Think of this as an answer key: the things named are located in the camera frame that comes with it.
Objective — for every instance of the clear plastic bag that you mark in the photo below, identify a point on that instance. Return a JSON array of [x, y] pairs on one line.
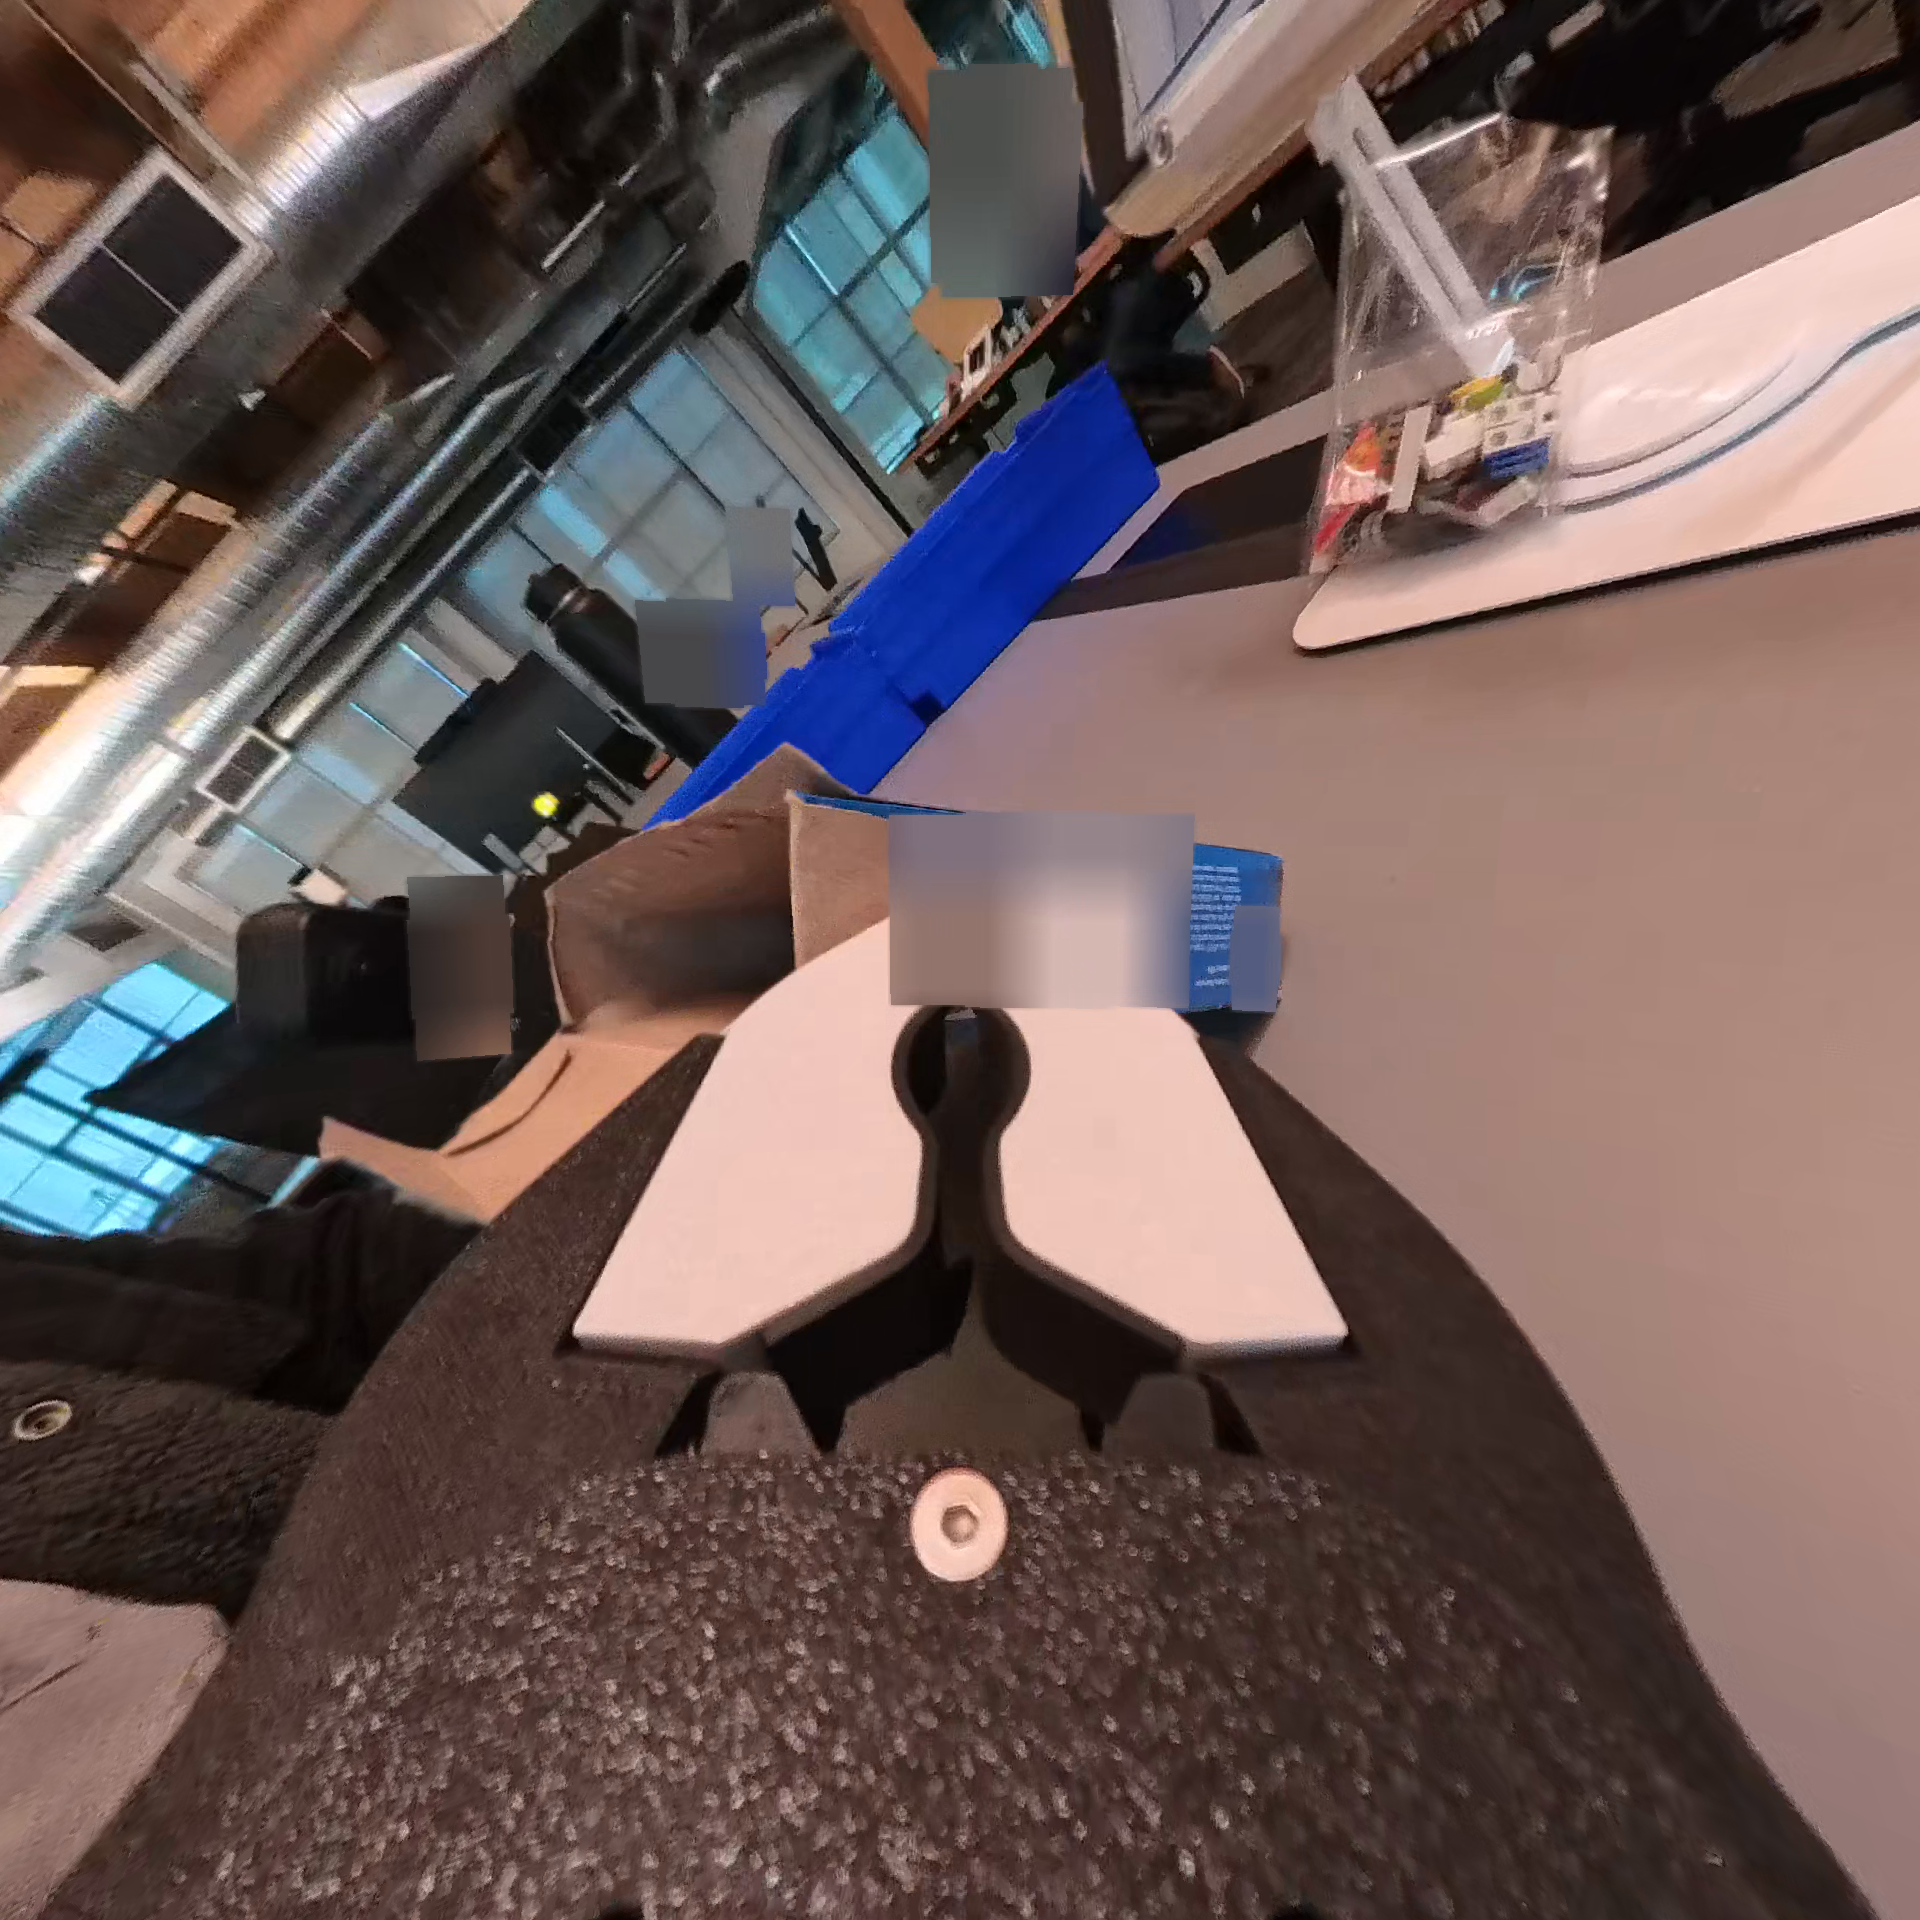
[[1440, 301]]

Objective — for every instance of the wooden desk black legs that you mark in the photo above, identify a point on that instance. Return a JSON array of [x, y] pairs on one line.
[[1019, 352]]

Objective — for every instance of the black water bottle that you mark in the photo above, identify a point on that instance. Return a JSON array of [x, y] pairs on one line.
[[616, 645]]

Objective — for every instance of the blue lego set box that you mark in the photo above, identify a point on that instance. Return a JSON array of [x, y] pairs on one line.
[[675, 914]]

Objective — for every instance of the blue plastic bin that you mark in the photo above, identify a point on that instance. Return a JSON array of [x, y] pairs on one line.
[[1019, 510], [810, 720]]

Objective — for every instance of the white stand base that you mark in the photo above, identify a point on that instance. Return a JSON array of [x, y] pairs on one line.
[[1723, 495]]

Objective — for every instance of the person's left forearm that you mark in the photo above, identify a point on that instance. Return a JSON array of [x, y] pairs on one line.
[[224, 1290]]

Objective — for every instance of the metal stand rod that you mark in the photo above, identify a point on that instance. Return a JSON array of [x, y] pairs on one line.
[[1411, 194]]

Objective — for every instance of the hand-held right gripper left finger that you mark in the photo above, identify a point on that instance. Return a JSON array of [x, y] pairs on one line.
[[750, 1185]]

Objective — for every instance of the grey printed sweatshirt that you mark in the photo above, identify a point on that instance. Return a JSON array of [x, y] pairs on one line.
[[90, 1724]]

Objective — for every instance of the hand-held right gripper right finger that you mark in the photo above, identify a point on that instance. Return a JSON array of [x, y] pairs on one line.
[[1170, 1185]]

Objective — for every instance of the pile of lego pieces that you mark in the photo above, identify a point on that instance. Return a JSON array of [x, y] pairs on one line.
[[1425, 465]]

